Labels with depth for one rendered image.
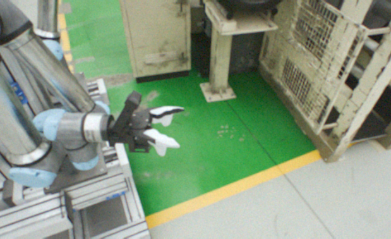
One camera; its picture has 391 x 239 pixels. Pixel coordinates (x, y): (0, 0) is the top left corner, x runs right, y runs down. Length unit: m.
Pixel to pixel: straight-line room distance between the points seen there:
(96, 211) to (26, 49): 1.01
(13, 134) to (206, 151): 1.42
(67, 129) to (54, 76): 0.16
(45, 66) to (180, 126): 1.50
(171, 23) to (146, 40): 0.25
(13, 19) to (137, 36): 1.68
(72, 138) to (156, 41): 1.77
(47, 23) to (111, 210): 0.98
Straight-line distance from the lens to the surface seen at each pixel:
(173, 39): 2.41
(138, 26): 2.32
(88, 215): 1.57
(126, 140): 0.71
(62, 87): 0.81
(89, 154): 0.80
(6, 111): 0.76
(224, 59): 2.23
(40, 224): 1.13
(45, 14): 1.44
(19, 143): 0.82
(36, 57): 0.78
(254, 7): 1.63
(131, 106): 0.62
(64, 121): 0.73
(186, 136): 2.07
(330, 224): 1.87
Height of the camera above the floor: 1.54
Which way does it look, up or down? 45 degrees down
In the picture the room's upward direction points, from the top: straight up
